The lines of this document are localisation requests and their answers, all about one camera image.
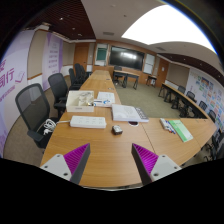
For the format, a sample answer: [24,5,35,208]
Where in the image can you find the white power strip cable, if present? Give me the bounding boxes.
[42,118,72,136]

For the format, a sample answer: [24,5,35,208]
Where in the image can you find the white printed paper sheet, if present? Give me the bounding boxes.
[96,91,116,105]

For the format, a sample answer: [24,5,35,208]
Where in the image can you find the white power strip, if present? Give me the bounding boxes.
[69,115,108,130]

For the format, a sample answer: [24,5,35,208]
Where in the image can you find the large black wall screen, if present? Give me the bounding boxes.
[109,45,146,71]

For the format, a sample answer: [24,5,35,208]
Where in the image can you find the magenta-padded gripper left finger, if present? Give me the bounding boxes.
[39,142,92,185]

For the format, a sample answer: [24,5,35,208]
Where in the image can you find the white book with dark stripe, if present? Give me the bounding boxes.
[111,104,150,124]

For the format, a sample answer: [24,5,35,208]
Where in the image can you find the wide white purple wall banner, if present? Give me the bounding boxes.
[0,29,34,158]

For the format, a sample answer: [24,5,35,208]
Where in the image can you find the wooden desk with dark legs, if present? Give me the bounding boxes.
[112,69,140,90]

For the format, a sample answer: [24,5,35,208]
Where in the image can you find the green and white wall board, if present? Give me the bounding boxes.
[94,43,109,67]

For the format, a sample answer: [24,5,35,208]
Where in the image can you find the small wooden desk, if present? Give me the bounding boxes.
[146,74,158,88]

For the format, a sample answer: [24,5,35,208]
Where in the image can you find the brown wooden door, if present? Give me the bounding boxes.
[73,44,90,72]
[156,58,170,88]

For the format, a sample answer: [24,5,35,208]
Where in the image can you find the group of black office chairs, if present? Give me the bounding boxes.
[176,85,224,161]

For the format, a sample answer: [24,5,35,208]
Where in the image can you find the long wooden side table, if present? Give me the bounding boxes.
[158,83,209,120]

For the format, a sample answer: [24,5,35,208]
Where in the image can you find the flat white and blue box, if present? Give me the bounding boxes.
[93,98,113,108]

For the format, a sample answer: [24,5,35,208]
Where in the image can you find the white compartment organizer box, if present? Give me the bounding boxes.
[65,90,96,113]

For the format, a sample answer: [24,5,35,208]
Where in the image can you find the group of colourful wall posters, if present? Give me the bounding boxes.
[193,71,224,131]

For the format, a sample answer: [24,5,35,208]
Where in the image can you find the white marker set box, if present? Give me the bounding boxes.
[159,117,176,134]

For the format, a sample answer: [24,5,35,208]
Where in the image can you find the large bright ceiling light panel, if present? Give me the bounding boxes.
[121,3,218,54]

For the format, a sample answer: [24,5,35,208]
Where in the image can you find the row of black office chairs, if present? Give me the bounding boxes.
[68,63,91,91]

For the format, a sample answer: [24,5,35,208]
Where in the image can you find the black chair behind desk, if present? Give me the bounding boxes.
[113,65,124,81]

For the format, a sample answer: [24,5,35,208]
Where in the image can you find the narrow purple wall banner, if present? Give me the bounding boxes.
[41,32,64,92]

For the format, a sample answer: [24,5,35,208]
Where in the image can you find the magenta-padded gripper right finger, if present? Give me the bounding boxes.
[130,142,183,187]

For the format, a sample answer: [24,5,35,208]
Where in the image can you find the black mesh office chair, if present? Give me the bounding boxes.
[47,72,69,119]
[14,83,54,150]

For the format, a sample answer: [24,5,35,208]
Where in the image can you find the green booklet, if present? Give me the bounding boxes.
[168,119,194,143]

